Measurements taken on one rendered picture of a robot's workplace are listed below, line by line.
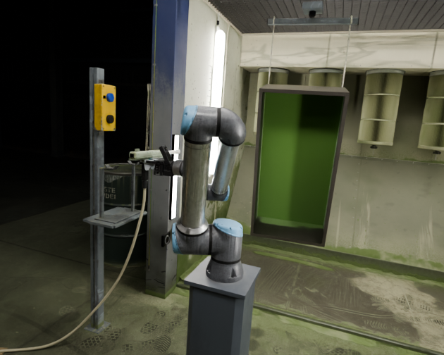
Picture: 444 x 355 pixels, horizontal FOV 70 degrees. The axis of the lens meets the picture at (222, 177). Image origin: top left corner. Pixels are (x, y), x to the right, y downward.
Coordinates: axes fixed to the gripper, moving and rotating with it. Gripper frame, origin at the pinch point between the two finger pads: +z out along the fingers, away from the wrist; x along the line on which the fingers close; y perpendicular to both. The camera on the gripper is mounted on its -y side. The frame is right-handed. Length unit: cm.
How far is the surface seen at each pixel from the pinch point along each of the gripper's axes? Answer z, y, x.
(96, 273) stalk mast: 30, 75, -3
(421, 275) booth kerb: -189, 105, 177
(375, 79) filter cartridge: -127, -75, 198
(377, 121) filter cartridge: -134, -35, 197
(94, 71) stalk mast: 31, -47, -4
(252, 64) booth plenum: -5, -87, 189
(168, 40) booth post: 14, -75, 45
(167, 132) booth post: 12.5, -14.4, 46.0
